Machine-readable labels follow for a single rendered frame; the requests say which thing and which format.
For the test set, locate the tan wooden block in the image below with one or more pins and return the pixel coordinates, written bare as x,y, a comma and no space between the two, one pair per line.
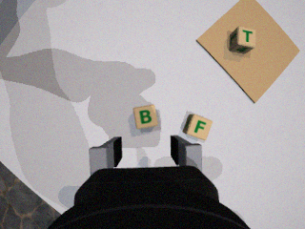
242,40
145,116
197,126

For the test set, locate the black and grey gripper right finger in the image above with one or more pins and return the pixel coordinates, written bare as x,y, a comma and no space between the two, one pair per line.
185,153

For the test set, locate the tan flat mat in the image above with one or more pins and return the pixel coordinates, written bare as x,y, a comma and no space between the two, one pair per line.
255,71

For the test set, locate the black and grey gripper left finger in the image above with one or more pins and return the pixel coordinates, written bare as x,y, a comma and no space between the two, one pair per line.
108,155

